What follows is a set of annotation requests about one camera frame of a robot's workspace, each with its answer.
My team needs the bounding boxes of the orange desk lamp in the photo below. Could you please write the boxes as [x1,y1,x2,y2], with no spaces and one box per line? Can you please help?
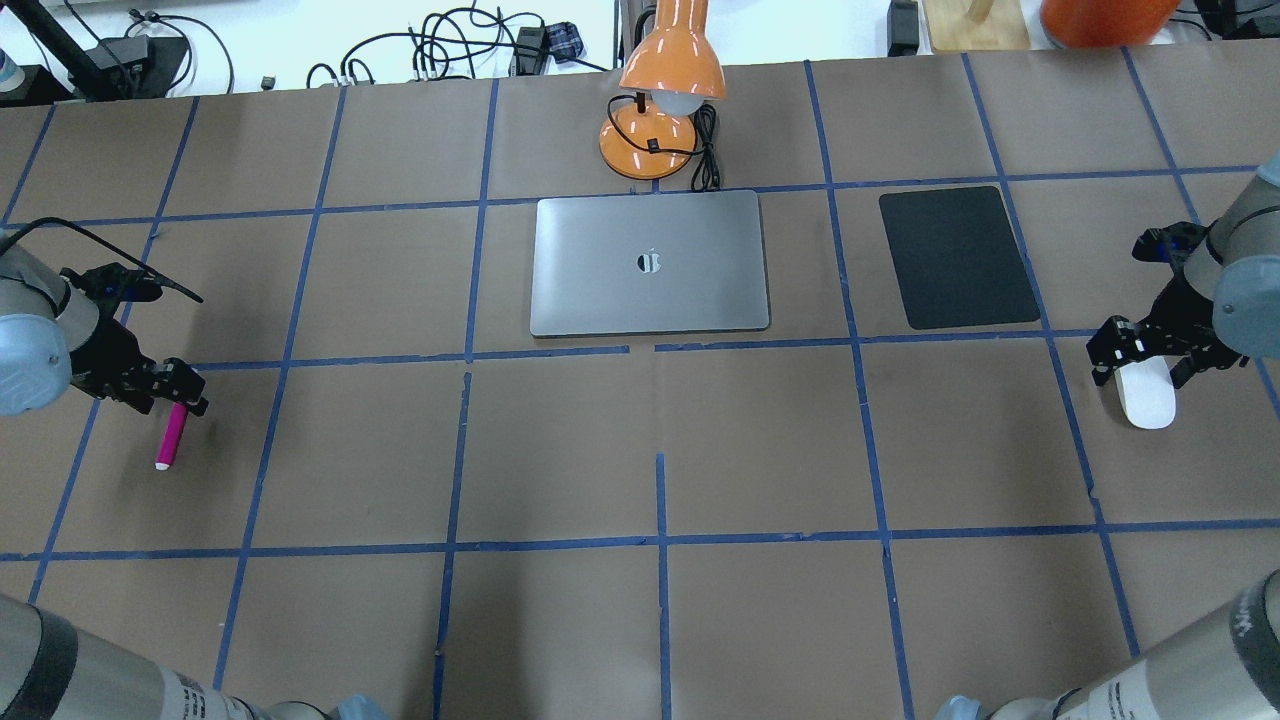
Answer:
[598,1,727,192]

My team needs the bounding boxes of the black power adapter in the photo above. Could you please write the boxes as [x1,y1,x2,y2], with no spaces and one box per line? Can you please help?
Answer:
[884,0,920,58]

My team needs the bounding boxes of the white computer mouse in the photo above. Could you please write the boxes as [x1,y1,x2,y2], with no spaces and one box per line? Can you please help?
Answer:
[1114,356,1178,430]

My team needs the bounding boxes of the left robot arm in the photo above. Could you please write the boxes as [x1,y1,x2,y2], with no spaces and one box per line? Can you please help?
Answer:
[1,217,385,719]

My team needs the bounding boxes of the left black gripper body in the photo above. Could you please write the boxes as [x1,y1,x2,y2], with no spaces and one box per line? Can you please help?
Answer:
[60,263,164,404]

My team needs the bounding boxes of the black mousepad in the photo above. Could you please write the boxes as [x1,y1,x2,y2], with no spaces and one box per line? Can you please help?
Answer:
[878,186,1041,331]

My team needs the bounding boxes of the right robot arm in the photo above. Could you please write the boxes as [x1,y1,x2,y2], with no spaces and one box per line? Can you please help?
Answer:
[938,159,1277,719]

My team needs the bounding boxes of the black lamp power cable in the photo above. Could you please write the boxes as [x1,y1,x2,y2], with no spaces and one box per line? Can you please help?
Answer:
[608,94,723,193]

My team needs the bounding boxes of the pink marker pen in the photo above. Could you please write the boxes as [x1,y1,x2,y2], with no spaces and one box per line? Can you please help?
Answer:
[154,404,189,471]

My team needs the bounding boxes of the wooden stand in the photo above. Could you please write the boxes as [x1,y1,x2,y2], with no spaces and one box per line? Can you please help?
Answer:
[919,1,1030,54]

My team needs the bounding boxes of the silver laptop notebook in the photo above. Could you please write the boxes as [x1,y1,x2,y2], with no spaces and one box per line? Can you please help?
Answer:
[529,190,772,338]

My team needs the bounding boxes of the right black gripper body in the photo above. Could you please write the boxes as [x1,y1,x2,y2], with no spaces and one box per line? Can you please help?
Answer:
[1132,225,1245,363]

